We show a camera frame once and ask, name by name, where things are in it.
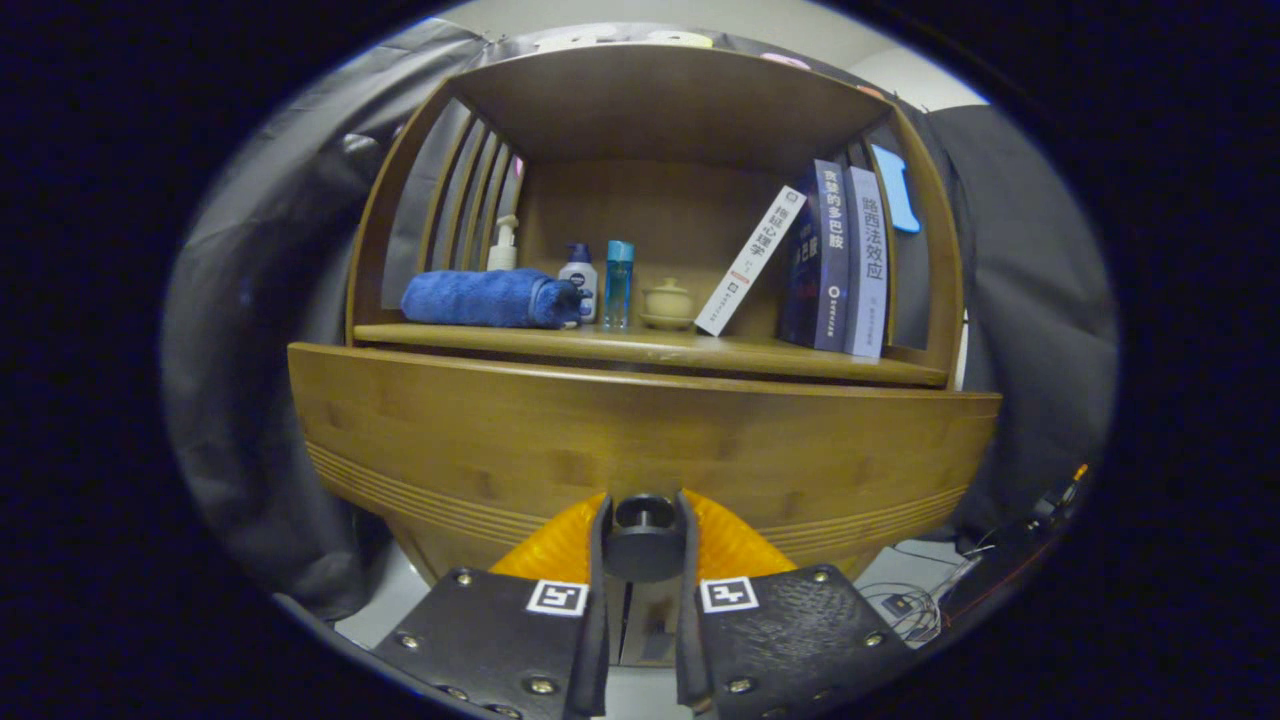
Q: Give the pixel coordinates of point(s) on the clear blue bottle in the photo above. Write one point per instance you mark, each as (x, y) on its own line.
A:
(618, 290)

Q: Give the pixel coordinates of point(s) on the white bottle with blue cap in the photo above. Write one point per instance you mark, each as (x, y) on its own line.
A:
(580, 285)

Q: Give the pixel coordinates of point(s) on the pale purple book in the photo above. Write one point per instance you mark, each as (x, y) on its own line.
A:
(868, 270)

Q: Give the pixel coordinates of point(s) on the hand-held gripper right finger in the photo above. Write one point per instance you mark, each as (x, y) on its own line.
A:
(790, 640)

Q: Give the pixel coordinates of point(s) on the white book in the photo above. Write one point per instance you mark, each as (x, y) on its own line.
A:
(750, 262)

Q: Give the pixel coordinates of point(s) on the wooden cabinet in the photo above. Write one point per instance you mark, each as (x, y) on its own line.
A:
(650, 110)

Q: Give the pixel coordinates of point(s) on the wooden drawer with black knob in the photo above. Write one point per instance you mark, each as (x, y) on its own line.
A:
(500, 440)

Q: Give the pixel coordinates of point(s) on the white pump bottle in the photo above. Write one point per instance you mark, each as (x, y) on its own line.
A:
(503, 252)

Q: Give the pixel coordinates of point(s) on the wooden countertop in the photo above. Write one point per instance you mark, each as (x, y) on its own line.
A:
(700, 350)

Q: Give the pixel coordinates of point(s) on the dark blue book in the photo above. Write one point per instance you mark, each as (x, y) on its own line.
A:
(822, 260)

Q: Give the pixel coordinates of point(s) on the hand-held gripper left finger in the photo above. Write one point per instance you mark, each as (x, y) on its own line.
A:
(500, 640)

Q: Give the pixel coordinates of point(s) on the beige lidded tea cup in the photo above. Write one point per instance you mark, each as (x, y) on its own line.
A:
(667, 303)

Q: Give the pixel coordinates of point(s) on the blue folded towel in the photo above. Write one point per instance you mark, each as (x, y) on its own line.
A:
(480, 298)

